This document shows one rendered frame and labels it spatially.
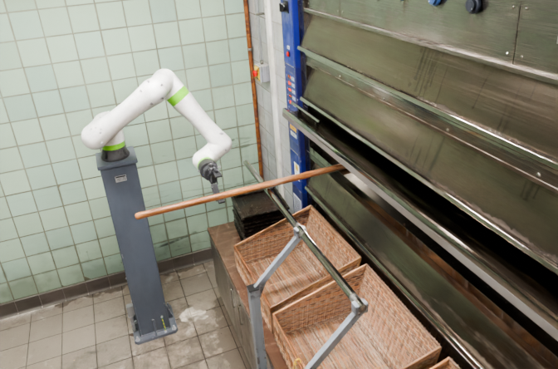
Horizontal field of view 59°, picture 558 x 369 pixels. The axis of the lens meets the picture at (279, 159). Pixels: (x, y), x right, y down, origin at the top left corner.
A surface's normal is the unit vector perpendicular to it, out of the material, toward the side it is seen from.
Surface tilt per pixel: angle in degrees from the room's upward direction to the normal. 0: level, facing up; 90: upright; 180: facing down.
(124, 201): 90
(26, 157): 90
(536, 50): 91
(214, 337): 0
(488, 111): 70
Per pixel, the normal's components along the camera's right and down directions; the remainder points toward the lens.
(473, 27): -0.93, 0.21
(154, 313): 0.37, 0.37
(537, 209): -0.88, -0.15
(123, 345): -0.07, -0.91
